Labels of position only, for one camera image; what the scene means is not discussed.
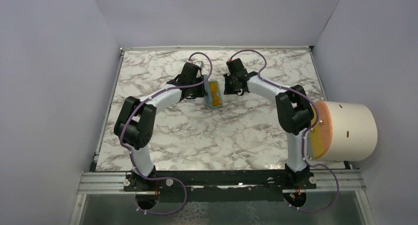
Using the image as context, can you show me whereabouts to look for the grey green glasses case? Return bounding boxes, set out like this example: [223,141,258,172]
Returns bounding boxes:
[203,75,223,109]

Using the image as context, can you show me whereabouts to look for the orange sunglasses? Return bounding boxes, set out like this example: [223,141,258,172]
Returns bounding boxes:
[209,80,223,108]

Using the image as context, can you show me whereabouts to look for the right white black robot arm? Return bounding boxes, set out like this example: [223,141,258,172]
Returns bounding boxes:
[224,58,314,189]

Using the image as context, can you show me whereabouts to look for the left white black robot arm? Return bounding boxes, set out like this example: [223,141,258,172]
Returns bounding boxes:
[113,62,208,191]

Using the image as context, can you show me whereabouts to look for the white cylindrical drum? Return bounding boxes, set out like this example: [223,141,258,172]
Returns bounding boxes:
[307,101,378,161]

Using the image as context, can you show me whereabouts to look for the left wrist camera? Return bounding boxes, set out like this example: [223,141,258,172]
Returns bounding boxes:
[193,61,205,69]

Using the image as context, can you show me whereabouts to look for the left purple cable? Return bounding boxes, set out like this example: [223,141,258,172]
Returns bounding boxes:
[119,51,213,216]

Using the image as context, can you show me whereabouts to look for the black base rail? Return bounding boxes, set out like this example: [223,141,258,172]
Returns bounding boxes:
[123,169,316,203]

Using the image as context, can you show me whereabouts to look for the aluminium frame rail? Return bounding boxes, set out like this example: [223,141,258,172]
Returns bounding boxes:
[77,169,366,194]

